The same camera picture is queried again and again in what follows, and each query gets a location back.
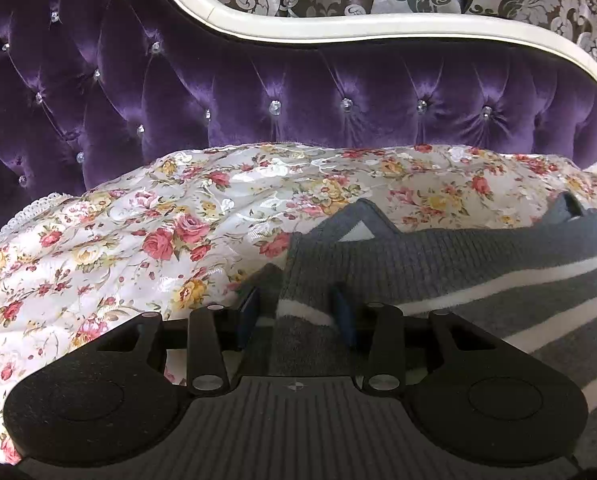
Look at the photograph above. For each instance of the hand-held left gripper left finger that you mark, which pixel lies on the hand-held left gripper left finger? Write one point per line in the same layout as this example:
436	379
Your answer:
248	312

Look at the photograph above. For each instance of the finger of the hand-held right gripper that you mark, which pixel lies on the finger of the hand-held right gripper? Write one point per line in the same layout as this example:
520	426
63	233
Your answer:
578	212

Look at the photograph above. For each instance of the floral blanket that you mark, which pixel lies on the floral blanket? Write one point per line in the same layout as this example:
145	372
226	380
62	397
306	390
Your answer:
128	230

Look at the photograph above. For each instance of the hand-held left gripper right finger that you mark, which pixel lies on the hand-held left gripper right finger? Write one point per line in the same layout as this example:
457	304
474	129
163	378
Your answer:
346	320

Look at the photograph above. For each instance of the grey white striped sweater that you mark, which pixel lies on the grey white striped sweater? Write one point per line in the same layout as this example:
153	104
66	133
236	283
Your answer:
428	270

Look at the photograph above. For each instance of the purple tufted sofa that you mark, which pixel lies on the purple tufted sofa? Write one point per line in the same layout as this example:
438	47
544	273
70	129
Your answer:
328	85

